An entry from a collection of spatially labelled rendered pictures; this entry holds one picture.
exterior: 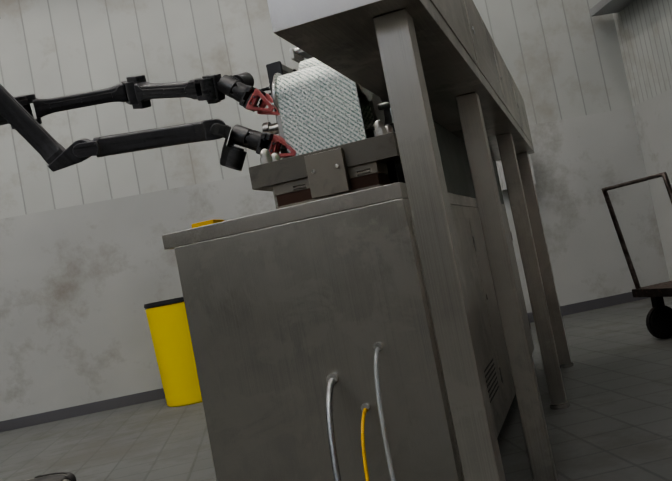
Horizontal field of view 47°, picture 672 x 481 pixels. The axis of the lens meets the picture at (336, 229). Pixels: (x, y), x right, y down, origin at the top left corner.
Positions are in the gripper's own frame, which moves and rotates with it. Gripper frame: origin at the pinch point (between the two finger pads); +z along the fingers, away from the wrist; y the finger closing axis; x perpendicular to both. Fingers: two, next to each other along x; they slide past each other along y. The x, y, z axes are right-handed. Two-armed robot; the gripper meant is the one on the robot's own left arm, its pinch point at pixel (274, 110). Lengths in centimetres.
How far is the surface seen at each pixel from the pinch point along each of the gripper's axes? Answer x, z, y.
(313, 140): -1.9, 19.3, 10.0
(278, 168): -11.6, 21.5, 29.5
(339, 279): -28, 51, 35
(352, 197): -8, 45, 35
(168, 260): -155, -170, -324
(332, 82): 14.9, 16.7, 10.4
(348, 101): 12.3, 23.4, 10.3
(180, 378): -204, -92, -264
